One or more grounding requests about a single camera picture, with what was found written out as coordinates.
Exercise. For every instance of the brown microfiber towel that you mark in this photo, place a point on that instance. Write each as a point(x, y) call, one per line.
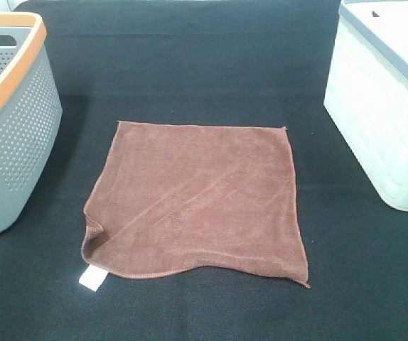
point(172, 198)

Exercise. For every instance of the grey perforated basket orange rim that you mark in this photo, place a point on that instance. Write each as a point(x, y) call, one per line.
point(30, 110)

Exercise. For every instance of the white basket with grey rim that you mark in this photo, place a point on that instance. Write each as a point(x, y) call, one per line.
point(367, 92)

